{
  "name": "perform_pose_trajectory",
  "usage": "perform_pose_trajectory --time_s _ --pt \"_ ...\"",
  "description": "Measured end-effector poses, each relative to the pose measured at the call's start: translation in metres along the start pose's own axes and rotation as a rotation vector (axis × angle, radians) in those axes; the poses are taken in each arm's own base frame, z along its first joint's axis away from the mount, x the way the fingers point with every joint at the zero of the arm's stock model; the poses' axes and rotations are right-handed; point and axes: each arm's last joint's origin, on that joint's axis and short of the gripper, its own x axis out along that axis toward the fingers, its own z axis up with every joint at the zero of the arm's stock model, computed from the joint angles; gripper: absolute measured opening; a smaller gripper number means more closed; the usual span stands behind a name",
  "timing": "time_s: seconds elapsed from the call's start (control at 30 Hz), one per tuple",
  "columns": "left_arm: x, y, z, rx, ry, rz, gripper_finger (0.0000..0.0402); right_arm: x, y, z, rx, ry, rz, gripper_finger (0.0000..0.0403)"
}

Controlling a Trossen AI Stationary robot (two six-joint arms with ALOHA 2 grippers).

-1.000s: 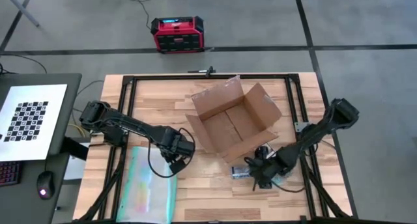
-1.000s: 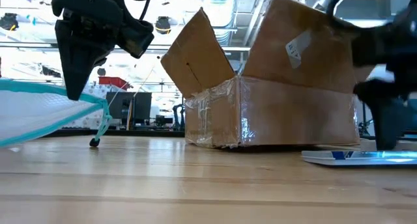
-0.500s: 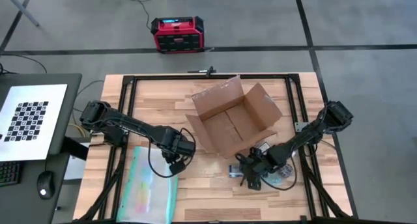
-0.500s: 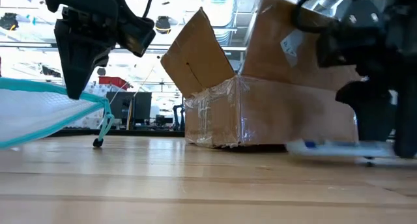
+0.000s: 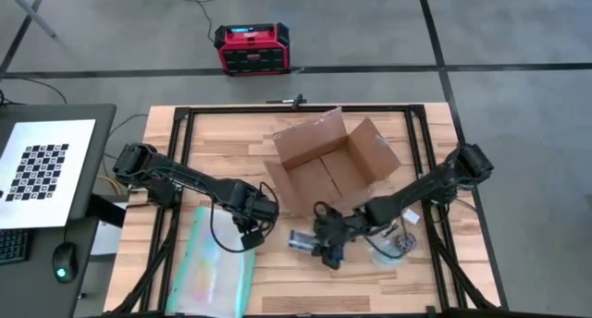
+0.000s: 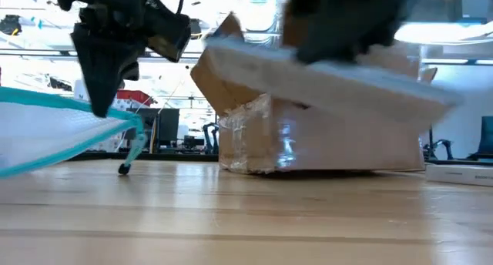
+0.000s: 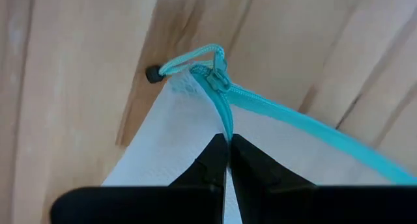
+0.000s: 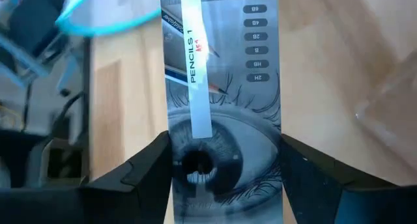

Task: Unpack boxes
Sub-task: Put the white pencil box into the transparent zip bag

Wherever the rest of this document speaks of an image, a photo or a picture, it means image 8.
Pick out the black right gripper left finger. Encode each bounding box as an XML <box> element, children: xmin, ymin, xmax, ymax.
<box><xmin>0</xmin><ymin>130</ymin><xmax>173</xmax><ymax>224</ymax></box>

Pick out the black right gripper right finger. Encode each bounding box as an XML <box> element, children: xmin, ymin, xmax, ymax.
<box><xmin>280</xmin><ymin>133</ymin><xmax>417</xmax><ymax>224</ymax></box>

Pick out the teal mesh zipper pouch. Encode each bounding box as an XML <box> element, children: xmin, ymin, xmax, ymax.
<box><xmin>54</xmin><ymin>0</ymin><xmax>163</xmax><ymax>37</ymax></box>

